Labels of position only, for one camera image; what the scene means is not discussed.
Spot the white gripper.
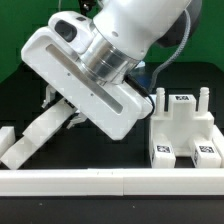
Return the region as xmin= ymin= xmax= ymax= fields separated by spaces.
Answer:
xmin=21 ymin=27 xmax=153 ymax=140

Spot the white chair back long part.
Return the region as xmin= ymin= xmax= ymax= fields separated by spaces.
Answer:
xmin=0 ymin=99 xmax=75 ymax=170

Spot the white chair seat part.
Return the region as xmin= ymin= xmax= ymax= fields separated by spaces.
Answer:
xmin=149 ymin=87 xmax=214 ymax=157

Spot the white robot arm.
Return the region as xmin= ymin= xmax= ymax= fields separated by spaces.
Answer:
xmin=21 ymin=0 xmax=193 ymax=140

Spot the white left rail block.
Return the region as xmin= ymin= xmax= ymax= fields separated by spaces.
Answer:
xmin=0 ymin=126 xmax=16 ymax=157

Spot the white rail block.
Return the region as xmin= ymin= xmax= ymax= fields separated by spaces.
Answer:
xmin=212 ymin=125 xmax=224 ymax=168
xmin=0 ymin=126 xmax=16 ymax=157

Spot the white right rail block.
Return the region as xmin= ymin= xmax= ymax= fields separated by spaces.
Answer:
xmin=212 ymin=125 xmax=224 ymax=168

